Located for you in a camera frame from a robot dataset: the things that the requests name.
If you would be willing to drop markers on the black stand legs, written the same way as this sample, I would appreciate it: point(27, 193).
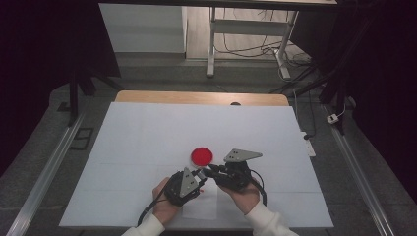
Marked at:
point(334, 95)

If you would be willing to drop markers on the white table cover board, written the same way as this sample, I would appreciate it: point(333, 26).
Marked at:
point(147, 131)

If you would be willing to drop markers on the white desk frame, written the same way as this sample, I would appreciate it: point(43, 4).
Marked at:
point(249, 28)

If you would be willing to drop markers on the black tripod stand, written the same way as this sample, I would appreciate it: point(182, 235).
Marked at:
point(73, 98)

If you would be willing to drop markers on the black table grommet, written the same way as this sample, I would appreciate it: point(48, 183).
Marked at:
point(235, 104)

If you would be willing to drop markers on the white power strip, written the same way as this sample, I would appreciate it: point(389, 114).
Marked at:
point(309, 146)

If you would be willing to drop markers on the blue and white stamp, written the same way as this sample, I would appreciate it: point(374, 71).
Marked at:
point(202, 175)

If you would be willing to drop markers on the white cabinet panel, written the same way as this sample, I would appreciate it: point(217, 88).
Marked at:
point(144, 29)

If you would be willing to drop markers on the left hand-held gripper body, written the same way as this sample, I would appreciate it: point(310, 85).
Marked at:
point(187, 187)

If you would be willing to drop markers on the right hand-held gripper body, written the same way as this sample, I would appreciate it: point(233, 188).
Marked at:
point(237, 170)

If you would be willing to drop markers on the round red ink pad dish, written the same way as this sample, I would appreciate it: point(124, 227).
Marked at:
point(202, 156)

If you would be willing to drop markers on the white paper sheet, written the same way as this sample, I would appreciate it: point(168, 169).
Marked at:
point(206, 206)

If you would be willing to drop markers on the black curtain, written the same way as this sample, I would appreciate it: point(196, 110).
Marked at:
point(32, 65)
point(383, 82)

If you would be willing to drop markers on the aluminium floor rail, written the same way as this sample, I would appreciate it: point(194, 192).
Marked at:
point(360, 177)
point(42, 180)

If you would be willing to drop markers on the black rectangular floor frame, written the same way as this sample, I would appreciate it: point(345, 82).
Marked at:
point(82, 138)

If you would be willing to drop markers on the person's left hand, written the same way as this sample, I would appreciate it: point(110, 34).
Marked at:
point(164, 206)

